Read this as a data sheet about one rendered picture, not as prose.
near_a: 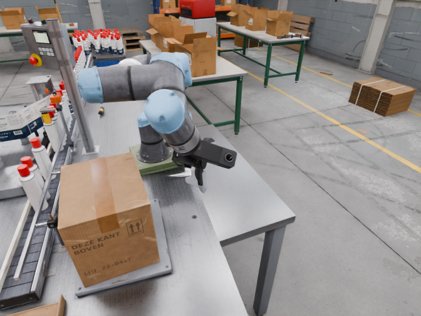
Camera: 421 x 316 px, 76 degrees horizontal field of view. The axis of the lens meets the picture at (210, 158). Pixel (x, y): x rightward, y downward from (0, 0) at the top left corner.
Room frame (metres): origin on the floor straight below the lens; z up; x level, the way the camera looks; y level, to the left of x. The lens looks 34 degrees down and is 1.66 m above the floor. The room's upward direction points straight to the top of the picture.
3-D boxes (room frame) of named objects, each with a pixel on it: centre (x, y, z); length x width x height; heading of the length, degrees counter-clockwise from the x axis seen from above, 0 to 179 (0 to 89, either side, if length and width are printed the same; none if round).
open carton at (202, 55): (3.00, 0.13, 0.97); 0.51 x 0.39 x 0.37; 118
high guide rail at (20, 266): (0.95, 0.69, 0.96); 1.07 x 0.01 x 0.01; 16
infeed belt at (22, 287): (1.22, 0.81, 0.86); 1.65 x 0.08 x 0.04; 16
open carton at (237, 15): (6.35, -0.62, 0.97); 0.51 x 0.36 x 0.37; 115
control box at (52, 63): (1.35, 0.76, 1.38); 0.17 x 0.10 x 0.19; 71
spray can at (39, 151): (0.99, 0.74, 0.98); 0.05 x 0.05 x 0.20
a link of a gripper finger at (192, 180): (0.60, 0.04, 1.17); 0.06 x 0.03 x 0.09; 71
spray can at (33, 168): (0.84, 0.70, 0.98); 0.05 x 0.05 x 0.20
